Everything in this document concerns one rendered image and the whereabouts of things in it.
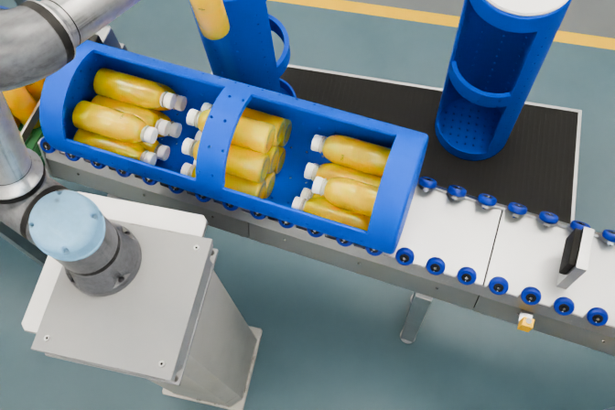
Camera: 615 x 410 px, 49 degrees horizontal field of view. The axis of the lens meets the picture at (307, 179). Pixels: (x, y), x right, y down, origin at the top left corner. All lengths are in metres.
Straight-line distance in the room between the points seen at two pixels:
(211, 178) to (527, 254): 0.78
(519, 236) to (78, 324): 1.03
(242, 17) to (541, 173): 1.31
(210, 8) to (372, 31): 1.67
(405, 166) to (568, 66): 1.83
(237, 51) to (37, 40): 1.27
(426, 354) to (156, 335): 1.40
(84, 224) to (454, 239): 0.90
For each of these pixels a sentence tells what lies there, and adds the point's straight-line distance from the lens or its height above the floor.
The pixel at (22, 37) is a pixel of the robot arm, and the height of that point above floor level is 1.83.
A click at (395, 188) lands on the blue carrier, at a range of 1.42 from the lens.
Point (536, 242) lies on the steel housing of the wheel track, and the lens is 1.75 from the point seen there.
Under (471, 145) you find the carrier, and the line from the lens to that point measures 2.70.
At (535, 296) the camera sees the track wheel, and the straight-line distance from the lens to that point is 1.66.
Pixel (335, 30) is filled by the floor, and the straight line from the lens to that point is 3.15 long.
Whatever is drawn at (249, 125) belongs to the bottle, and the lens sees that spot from 1.54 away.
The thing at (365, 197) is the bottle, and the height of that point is 1.15.
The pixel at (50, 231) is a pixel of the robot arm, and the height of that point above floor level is 1.45.
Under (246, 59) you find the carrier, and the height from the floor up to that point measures 0.73.
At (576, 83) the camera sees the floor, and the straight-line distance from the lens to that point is 3.13.
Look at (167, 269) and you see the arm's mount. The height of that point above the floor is 1.22.
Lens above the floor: 2.52
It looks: 65 degrees down
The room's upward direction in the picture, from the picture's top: 8 degrees counter-clockwise
